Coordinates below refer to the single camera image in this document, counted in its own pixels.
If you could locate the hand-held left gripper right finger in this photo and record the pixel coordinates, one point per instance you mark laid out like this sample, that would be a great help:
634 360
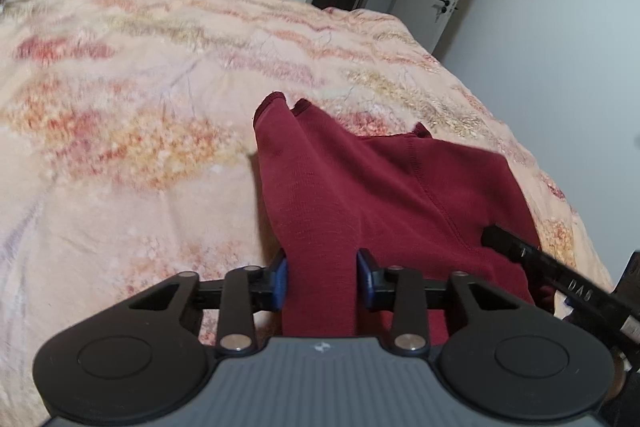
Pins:
365 279

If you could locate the dark red sweater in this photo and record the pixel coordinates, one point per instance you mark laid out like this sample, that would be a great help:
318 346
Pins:
350 187

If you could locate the floral peach blanket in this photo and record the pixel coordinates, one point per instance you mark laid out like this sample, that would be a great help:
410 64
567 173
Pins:
125 107

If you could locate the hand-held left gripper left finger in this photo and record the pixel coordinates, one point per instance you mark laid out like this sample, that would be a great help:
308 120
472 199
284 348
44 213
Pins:
281 282

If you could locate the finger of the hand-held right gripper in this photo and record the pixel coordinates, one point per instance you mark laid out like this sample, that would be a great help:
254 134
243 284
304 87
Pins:
560 277

